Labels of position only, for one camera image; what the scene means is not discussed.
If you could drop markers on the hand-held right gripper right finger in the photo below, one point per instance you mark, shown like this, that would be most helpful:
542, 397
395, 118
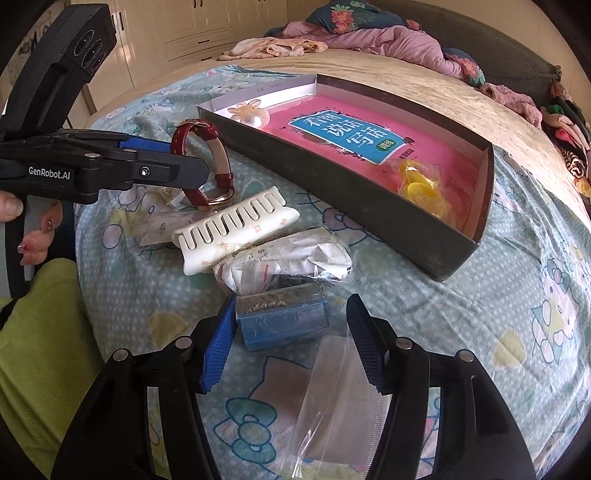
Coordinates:
369, 350

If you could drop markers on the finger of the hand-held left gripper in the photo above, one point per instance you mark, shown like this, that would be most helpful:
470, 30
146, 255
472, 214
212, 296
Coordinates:
143, 144
152, 171

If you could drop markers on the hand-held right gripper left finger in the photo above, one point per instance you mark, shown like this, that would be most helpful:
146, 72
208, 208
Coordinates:
217, 350

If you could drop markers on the small clear jewelry packet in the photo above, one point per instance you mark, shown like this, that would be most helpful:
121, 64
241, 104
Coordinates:
168, 194

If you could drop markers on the earring card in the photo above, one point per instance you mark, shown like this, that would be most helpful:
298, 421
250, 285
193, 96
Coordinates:
157, 226

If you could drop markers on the clear plastic packet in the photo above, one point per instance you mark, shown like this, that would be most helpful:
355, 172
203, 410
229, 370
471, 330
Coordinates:
341, 406

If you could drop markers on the small blue plastic box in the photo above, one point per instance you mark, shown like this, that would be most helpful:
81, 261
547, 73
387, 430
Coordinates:
281, 325

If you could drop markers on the white hair claw clip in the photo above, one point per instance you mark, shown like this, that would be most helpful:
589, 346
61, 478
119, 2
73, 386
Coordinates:
258, 226

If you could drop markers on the plastic bag with paper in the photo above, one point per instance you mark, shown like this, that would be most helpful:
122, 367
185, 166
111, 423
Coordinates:
300, 251

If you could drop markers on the grey cardboard box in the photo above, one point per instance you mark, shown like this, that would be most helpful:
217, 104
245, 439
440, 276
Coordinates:
369, 207

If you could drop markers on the person's left hand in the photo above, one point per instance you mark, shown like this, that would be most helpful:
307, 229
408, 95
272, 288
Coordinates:
41, 228

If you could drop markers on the printed cartoon cat blanket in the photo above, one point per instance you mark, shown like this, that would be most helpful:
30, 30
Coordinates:
461, 323

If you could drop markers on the bunny pearl hair clip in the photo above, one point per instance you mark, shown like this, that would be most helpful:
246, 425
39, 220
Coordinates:
251, 119

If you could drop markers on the cream wardrobe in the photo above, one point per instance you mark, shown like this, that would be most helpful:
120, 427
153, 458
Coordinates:
184, 37

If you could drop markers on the peach garment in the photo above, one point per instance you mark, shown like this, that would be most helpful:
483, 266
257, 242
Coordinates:
272, 48

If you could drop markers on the yellow pieces in clear bag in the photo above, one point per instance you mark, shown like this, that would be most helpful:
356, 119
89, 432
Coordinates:
415, 184

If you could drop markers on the person's green clothing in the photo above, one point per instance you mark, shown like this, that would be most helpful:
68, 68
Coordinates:
41, 360

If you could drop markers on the pink book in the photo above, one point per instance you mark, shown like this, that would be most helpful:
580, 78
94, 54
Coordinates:
332, 143

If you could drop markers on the dark floral pillow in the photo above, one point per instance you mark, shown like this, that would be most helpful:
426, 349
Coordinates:
351, 14
466, 67

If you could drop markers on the pink quilt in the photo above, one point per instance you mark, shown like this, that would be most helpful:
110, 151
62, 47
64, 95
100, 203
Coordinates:
406, 46

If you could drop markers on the pink fuzzy garment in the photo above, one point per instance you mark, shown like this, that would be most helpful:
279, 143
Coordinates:
512, 104

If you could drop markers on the pile of clothes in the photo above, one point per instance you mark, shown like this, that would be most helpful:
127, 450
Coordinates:
568, 134

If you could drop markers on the dark grey headboard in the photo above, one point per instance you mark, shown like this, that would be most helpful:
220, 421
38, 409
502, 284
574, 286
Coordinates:
498, 46

